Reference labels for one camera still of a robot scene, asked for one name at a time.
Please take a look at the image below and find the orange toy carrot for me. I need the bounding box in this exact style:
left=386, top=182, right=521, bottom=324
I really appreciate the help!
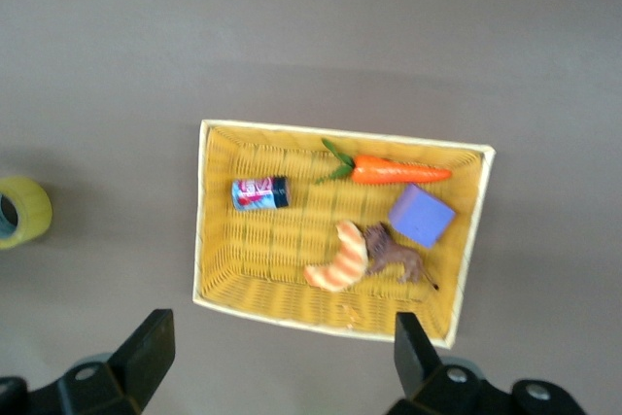
left=314, top=137, right=454, bottom=187

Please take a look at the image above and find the purple foam cube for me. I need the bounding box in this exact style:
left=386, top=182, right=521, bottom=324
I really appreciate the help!
left=387, top=182, right=458, bottom=251

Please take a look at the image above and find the striped toy croissant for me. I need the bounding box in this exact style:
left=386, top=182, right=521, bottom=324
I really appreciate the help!
left=302, top=219, right=370, bottom=294

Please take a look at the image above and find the brown toy lion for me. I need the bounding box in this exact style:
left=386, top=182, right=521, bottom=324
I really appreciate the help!
left=362, top=221, right=441, bottom=292

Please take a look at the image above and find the small jar with black lid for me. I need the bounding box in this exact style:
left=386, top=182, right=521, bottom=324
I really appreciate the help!
left=230, top=175, right=292, bottom=213

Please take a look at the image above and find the clear packing tape roll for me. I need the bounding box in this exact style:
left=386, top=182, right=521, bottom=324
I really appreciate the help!
left=0, top=174, right=54, bottom=252

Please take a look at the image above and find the yellow woven basket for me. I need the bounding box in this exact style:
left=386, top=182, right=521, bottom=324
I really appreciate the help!
left=190, top=118, right=498, bottom=351

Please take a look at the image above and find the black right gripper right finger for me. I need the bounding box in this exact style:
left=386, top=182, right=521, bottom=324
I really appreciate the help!
left=388, top=310, right=587, bottom=415

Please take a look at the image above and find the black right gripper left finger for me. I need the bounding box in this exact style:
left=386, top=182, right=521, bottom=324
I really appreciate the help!
left=0, top=308, right=177, bottom=415

